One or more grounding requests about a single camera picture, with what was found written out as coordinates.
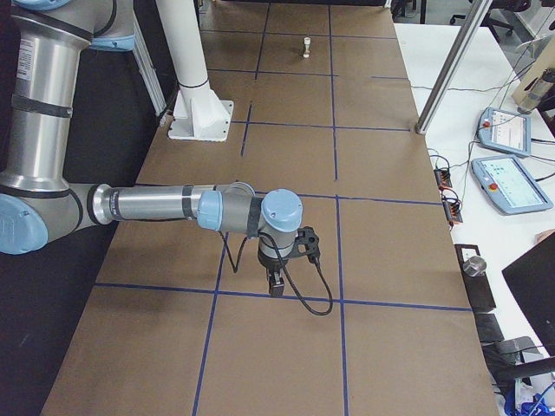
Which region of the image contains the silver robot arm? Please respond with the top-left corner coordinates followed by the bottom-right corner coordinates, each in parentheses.
top-left (1, 1), bottom-right (303, 297)

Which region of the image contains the aluminium frame post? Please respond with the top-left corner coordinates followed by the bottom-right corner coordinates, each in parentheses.
top-left (415, 0), bottom-right (493, 134)

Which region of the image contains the silver metal cylinder weight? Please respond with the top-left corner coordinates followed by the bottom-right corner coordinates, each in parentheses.
top-left (462, 256), bottom-right (487, 277)

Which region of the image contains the near teach pendant tablet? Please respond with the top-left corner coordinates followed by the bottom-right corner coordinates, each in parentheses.
top-left (471, 155), bottom-right (553, 215)

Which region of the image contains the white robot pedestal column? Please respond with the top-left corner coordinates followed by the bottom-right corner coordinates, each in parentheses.
top-left (156, 0), bottom-right (234, 142)

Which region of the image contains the white brass PPR valve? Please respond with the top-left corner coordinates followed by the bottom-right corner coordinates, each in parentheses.
top-left (302, 36), bottom-right (311, 59)

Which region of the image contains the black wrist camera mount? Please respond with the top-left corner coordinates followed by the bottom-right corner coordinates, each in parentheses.
top-left (288, 226), bottom-right (321, 264)

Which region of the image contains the black box under cylinder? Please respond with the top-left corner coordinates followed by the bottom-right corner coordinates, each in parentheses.
top-left (454, 244), bottom-right (496, 313)

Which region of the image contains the wooden board stand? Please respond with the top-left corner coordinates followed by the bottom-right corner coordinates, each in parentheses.
top-left (513, 23), bottom-right (554, 114)

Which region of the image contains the teach pendant tablet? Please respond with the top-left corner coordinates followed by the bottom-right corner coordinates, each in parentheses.
top-left (477, 107), bottom-right (532, 158)
top-left (471, 155), bottom-right (553, 215)

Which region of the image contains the black camera cable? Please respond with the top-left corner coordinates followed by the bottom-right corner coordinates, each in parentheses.
top-left (220, 231), bottom-right (334, 321)

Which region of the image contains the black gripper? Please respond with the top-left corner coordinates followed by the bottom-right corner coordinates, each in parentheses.
top-left (258, 242), bottom-right (289, 298)

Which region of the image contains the orange black connector box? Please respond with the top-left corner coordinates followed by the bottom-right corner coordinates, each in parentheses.
top-left (441, 196), bottom-right (463, 226)
top-left (434, 168), bottom-right (453, 190)

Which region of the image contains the black monitor corner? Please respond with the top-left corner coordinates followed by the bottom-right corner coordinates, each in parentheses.
top-left (502, 234), bottom-right (555, 355)

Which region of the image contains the far teach pendant tablet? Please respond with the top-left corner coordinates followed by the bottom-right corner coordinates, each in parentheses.
top-left (477, 107), bottom-right (532, 158)

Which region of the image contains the black office chair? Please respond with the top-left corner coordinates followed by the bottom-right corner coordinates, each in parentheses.
top-left (449, 0), bottom-right (533, 43)

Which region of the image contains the near orange black connector box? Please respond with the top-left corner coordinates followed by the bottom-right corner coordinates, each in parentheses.
top-left (441, 196), bottom-right (463, 226)

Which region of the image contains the far orange black connector box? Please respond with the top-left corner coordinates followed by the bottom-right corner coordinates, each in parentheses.
top-left (434, 168), bottom-right (453, 190)

